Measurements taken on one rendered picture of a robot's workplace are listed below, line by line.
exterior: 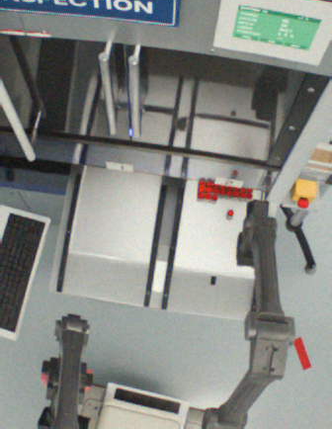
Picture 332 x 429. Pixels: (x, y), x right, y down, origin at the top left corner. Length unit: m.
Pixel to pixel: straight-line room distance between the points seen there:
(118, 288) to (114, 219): 0.22
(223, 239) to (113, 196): 0.39
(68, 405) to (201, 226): 0.94
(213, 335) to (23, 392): 0.93
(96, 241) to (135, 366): 0.96
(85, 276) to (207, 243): 0.40
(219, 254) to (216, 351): 0.92
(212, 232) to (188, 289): 0.20
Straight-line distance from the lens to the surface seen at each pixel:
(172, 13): 1.19
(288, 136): 1.66
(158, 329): 2.95
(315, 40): 1.20
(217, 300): 2.09
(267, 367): 1.39
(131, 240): 2.11
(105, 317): 2.96
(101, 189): 2.16
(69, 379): 1.46
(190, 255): 2.10
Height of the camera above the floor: 2.94
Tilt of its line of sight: 75 degrees down
